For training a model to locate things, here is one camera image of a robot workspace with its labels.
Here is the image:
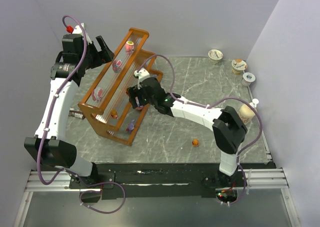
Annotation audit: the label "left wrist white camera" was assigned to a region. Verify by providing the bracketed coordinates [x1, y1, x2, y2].
[66, 23, 92, 44]

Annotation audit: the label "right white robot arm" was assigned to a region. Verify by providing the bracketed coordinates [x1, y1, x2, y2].
[126, 77, 248, 177]

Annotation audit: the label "pink pot toy green top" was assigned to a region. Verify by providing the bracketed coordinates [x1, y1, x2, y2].
[124, 40, 135, 56]

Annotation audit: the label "pink egg toy white frill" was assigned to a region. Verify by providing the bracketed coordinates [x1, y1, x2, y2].
[91, 87, 104, 103]

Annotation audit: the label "pink egg toy blue spots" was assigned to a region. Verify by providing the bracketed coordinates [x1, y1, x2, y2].
[112, 59, 123, 73]

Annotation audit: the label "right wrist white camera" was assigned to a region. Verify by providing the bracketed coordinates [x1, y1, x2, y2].
[133, 67, 151, 84]

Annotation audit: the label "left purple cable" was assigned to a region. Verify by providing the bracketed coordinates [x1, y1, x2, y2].
[36, 15, 88, 185]

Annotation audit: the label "brown chocolate bar wrapper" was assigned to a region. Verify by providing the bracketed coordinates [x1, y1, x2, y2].
[68, 108, 85, 120]

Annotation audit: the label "white yogurt cup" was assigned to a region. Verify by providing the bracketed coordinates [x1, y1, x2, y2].
[208, 49, 223, 64]

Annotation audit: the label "beige soap pump bottle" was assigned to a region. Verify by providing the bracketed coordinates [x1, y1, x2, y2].
[238, 98, 259, 125]

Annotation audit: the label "orange yogurt cup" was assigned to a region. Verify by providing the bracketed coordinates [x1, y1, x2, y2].
[231, 59, 248, 75]

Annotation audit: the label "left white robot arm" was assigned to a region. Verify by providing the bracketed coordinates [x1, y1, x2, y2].
[24, 33, 115, 185]

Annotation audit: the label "orange wooden tiered shelf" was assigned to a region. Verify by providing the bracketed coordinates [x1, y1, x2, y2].
[78, 27, 163, 146]

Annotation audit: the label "small purple bunny toy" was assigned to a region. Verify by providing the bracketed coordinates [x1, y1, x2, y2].
[126, 119, 135, 133]

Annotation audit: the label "wrist white camera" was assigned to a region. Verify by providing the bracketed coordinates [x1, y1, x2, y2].
[66, 23, 92, 44]
[133, 67, 151, 84]

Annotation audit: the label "purple cable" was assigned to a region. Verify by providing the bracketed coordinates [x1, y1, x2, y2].
[36, 15, 88, 185]
[136, 54, 263, 207]

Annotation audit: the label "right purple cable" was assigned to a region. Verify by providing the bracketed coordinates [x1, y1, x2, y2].
[136, 54, 263, 207]

